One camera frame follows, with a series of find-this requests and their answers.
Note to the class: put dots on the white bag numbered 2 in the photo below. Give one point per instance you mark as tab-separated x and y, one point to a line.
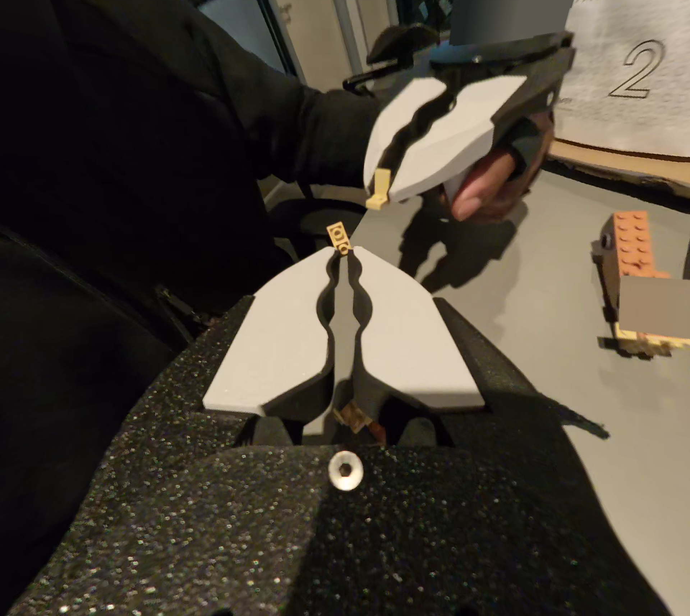
631	45

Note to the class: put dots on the person's left forearm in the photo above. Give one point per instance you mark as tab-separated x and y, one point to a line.
291	120

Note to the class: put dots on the tan studded toy brick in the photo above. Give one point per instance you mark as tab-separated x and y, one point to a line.
647	341

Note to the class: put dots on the small orange toy brick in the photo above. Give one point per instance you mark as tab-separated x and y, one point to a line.
636	260

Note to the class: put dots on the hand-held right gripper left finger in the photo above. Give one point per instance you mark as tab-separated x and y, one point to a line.
270	352

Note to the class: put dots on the tiny yellow toy brick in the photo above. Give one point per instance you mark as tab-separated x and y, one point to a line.
340	238

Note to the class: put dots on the person's left hand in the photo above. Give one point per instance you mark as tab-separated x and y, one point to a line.
485	196

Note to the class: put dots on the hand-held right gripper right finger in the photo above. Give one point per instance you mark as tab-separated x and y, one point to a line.
421	352

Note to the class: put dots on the small yellow brick assembly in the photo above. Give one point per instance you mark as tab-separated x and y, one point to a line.
378	190

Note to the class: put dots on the brown cardboard tray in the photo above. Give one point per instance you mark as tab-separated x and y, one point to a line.
625	163

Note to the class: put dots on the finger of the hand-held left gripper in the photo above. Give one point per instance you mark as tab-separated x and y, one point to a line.
394	120
453	142

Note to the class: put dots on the grey desk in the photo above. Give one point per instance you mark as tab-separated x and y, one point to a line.
561	357

